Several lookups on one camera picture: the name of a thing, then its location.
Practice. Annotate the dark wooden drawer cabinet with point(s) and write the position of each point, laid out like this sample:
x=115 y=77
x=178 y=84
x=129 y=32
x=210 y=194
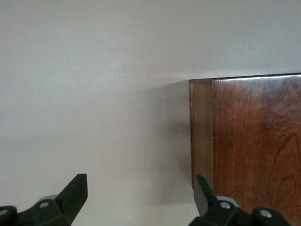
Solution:
x=254 y=141

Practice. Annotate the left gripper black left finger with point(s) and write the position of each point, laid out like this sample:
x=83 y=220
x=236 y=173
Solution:
x=68 y=202

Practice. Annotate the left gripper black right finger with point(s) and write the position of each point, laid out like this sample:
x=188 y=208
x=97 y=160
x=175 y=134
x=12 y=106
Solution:
x=211 y=212

